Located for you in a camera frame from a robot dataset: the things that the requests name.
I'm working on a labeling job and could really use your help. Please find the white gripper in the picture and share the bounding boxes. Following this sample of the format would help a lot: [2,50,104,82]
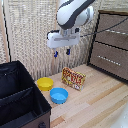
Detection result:
[46,28,81,59]

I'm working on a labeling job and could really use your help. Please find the brown fabric drawer front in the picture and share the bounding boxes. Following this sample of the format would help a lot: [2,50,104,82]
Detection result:
[94,13,128,51]
[89,41,128,81]

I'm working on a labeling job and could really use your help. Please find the black framed drawer cabinet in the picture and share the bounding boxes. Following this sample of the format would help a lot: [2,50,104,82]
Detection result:
[86,9,128,84]

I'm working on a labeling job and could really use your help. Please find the red yellow snack box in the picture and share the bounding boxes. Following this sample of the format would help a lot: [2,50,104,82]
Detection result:
[61,67,87,91]

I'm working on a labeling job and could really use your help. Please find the yellow bowl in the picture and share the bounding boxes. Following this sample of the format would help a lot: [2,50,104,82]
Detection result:
[36,77,55,92]

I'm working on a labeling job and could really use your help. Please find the beige woven screen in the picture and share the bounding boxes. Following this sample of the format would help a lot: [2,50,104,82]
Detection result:
[2,0,103,81]

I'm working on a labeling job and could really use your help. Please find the blue bowl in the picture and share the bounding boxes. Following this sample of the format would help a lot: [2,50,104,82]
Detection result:
[49,87,70,105]

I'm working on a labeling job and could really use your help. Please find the black fabric storage box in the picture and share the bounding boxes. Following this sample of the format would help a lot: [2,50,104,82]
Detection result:
[0,60,53,128]

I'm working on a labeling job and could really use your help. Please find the silver drawer handle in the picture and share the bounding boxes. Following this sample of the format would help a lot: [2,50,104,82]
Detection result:
[97,55,122,67]
[107,28,128,37]

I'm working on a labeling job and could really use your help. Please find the black cable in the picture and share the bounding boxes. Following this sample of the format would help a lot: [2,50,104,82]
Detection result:
[79,15,128,38]

